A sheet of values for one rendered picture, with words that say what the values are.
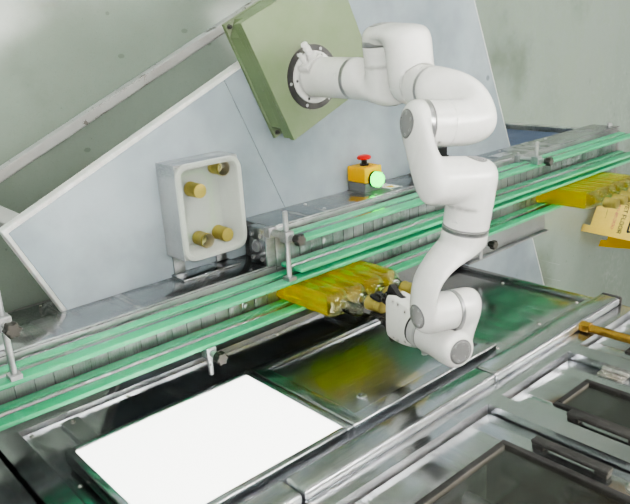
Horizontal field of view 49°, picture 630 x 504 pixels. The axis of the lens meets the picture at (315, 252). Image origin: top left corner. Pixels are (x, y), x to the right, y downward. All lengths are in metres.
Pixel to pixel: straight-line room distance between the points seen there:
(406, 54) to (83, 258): 0.80
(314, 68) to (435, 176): 0.59
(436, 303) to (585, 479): 0.39
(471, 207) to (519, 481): 0.49
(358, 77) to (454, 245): 0.49
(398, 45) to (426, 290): 0.48
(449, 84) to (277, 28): 0.53
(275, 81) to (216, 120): 0.17
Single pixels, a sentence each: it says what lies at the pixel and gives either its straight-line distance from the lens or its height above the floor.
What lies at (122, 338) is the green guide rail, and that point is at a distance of 1.43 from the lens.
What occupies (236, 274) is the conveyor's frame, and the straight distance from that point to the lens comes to 1.65.
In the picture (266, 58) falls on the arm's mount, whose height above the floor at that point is 0.83.
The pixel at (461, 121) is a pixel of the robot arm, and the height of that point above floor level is 1.41.
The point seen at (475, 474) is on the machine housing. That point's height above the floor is 1.53.
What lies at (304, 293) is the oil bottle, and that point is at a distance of 1.63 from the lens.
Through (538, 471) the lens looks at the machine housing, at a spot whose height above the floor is 1.61.
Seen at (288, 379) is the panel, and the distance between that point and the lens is 1.53.
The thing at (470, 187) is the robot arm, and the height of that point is 1.46.
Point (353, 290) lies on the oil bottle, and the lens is 1.60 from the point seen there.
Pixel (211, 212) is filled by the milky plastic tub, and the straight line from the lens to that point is 1.69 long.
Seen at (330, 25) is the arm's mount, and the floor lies 0.85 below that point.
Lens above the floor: 2.16
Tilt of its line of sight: 46 degrees down
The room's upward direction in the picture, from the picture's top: 106 degrees clockwise
